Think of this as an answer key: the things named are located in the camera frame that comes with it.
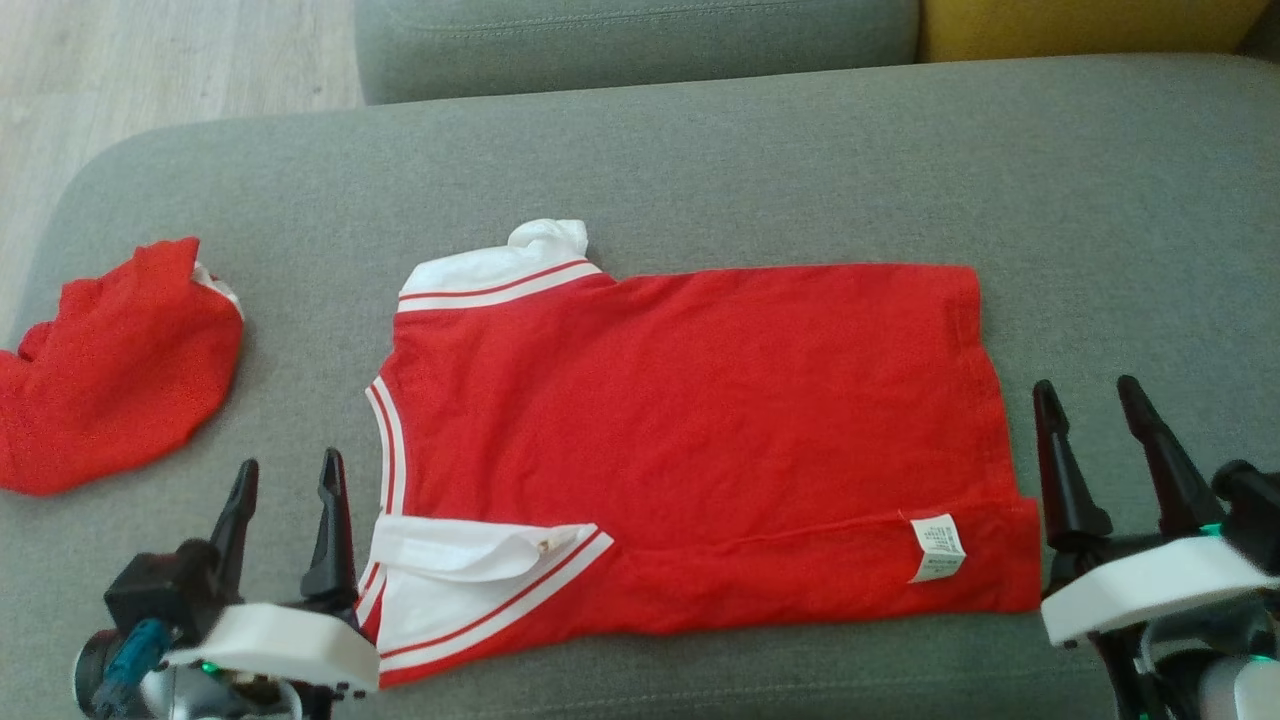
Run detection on red shorts with white stripe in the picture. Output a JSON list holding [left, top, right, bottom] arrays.
[[0, 236, 247, 499]]

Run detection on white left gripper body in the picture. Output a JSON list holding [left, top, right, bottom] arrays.
[[164, 601, 382, 697]]

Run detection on grey fabric sofa seat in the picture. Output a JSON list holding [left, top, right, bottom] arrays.
[[0, 52, 1280, 720]]

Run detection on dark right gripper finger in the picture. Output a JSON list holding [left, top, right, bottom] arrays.
[[1116, 375, 1227, 538], [1031, 380, 1115, 556]]

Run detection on black cable with blue plug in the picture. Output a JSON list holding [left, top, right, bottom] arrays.
[[94, 617, 177, 717]]

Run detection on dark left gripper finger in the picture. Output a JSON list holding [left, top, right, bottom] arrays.
[[207, 458, 262, 603], [299, 447, 362, 626]]

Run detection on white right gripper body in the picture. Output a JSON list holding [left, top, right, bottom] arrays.
[[1039, 534, 1280, 651]]

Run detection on grey sofa back cushion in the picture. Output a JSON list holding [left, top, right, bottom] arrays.
[[352, 0, 922, 107]]

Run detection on red polo shirt white collar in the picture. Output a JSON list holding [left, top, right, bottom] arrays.
[[355, 218, 1044, 690]]

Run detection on yellow cushion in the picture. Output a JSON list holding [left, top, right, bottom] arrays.
[[917, 0, 1277, 64]]

